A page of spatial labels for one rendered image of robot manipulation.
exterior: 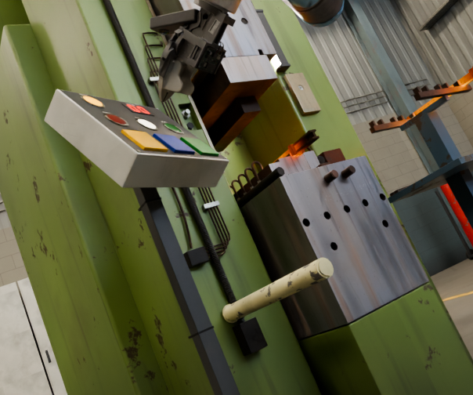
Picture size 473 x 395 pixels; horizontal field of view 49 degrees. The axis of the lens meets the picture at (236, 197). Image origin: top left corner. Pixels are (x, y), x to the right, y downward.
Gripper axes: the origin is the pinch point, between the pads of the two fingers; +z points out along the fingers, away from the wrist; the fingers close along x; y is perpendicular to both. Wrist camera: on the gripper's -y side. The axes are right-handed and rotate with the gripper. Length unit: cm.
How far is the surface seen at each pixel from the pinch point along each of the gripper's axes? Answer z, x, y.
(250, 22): -20, 73, -38
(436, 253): 172, 868, -11
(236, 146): 26, 102, -36
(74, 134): 16.4, -7.0, -11.0
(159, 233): 29.3, 8.2, 9.4
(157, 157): 11.4, -0.7, 6.4
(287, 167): 12, 61, 6
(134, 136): 10.0, -3.0, 0.5
